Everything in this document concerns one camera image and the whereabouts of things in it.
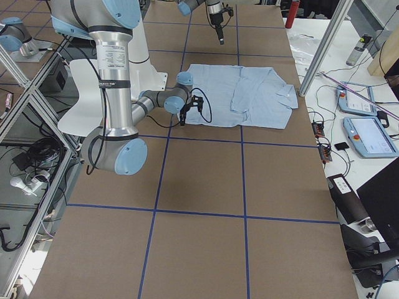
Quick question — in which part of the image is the black monitor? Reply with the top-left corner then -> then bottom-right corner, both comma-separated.
357,159 -> 398,248

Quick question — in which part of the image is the far teach pendant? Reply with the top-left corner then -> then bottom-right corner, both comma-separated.
337,82 -> 377,116

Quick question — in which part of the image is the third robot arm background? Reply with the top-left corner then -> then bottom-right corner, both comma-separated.
1,17 -> 53,62

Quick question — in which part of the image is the wooden board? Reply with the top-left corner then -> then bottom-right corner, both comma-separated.
367,27 -> 398,77

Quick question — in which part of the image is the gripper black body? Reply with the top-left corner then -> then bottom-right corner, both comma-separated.
180,102 -> 195,117
208,12 -> 223,29

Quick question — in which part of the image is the black cylinder device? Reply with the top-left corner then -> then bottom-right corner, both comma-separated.
327,174 -> 369,224

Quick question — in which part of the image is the aluminium frame rail left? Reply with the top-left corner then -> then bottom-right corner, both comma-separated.
1,48 -> 77,298

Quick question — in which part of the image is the light blue button shirt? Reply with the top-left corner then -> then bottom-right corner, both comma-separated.
186,64 -> 299,129

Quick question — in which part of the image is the black box under table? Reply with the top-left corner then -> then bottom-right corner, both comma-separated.
51,63 -> 69,92

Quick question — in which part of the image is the white power strip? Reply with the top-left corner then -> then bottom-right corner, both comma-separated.
10,174 -> 49,197

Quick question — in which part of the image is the small black card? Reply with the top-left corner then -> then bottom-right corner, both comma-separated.
334,142 -> 350,151

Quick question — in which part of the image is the clear plastic bag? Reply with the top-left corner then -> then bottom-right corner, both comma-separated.
287,33 -> 321,70

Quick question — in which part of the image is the near teach pendant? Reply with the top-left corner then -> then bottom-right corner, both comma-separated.
342,116 -> 398,158

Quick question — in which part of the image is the aluminium frame post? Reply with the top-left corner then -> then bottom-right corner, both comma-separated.
299,0 -> 353,97

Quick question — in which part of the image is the clear water bottle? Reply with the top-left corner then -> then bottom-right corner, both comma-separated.
346,34 -> 373,66

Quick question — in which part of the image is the purple rod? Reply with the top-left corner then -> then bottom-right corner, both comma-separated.
320,71 -> 399,119

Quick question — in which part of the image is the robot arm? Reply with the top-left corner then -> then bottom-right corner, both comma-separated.
50,1 -> 193,175
177,0 -> 224,45

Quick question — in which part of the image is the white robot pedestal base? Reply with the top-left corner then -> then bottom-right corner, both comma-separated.
128,1 -> 168,101

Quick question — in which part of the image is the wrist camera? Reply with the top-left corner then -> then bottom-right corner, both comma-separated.
221,6 -> 234,17
191,95 -> 204,113

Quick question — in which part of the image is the red bottle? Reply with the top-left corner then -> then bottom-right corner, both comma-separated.
285,0 -> 300,29

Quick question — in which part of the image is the orange terminal board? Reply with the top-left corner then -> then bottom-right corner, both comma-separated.
312,121 -> 332,164

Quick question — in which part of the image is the teach pendant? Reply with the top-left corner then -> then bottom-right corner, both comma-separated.
337,82 -> 377,116
342,116 -> 398,158

